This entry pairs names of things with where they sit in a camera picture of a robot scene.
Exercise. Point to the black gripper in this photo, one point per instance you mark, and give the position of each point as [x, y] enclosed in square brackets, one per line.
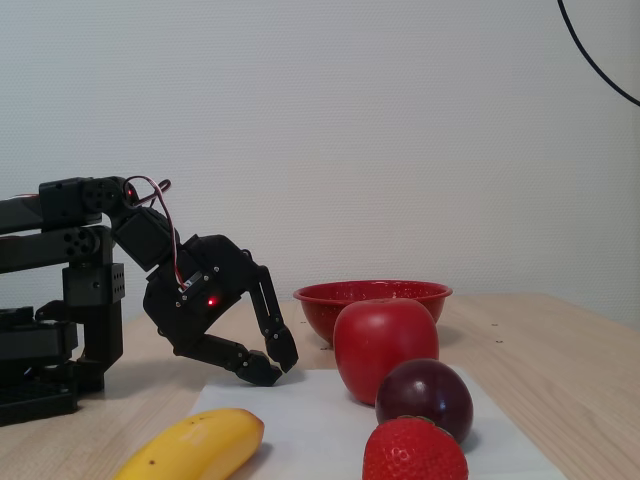
[210, 295]

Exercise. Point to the yellow toy banana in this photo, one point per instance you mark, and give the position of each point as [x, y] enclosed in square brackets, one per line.
[190, 445]

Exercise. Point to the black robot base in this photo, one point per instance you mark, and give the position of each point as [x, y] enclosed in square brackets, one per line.
[35, 395]

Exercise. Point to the red speckled bowl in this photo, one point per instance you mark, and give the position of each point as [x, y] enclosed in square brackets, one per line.
[315, 305]

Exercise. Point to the white paper sheet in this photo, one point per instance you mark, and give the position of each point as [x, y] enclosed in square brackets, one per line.
[310, 425]

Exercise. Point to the red toy apple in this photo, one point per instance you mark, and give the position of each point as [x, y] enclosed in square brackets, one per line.
[380, 340]

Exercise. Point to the dark purple toy plum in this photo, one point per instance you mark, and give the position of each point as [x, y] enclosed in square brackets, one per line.
[425, 390]

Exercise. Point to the red toy strawberry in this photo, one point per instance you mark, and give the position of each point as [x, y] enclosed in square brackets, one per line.
[410, 455]

